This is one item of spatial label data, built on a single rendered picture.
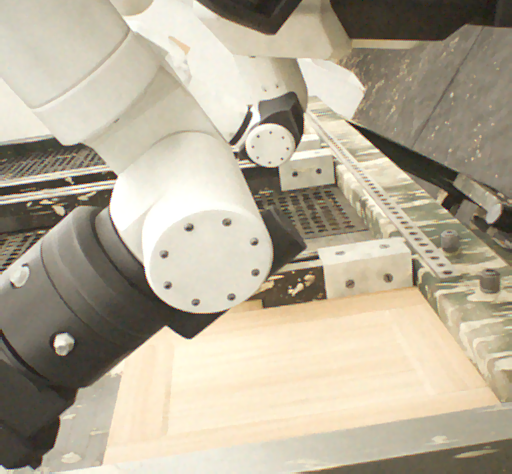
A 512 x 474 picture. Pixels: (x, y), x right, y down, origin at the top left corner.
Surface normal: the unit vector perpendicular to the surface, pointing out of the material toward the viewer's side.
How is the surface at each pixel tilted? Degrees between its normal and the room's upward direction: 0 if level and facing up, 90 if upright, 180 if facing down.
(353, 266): 90
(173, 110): 101
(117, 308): 95
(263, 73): 90
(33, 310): 61
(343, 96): 90
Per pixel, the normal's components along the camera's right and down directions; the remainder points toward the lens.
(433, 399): -0.13, -0.93
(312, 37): -0.07, 0.90
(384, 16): 0.15, 0.90
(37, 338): -0.08, 0.18
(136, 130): 0.20, 0.49
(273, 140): -0.08, 0.60
